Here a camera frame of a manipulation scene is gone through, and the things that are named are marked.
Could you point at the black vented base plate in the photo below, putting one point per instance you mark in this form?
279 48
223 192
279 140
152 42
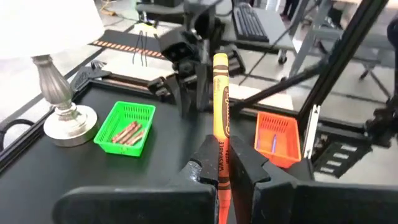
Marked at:
339 158

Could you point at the white frame bracket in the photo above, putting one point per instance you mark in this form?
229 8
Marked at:
311 130

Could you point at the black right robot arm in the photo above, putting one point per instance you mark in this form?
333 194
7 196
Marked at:
202 18

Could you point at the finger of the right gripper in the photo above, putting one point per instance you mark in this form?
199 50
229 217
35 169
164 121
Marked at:
186 102
203 93

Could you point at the blue crayon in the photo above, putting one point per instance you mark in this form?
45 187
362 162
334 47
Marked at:
274 143

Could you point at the orange plastic basket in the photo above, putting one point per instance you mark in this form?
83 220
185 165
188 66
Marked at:
280 124

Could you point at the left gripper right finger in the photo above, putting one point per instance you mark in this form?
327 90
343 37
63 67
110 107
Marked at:
311 205

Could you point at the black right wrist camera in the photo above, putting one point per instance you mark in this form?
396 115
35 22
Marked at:
178 48

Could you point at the orange crayon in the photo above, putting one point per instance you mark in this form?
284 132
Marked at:
221 93

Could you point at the green plastic basket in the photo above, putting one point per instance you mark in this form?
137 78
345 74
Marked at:
124 109

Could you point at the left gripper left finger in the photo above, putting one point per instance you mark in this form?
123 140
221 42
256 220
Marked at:
140 205

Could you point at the white shade table lamp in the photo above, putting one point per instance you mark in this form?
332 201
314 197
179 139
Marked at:
66 124

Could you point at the black aluminium rig frame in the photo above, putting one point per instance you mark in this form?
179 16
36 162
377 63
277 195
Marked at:
342 56

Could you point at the black keyboard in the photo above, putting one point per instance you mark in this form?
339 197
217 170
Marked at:
250 21

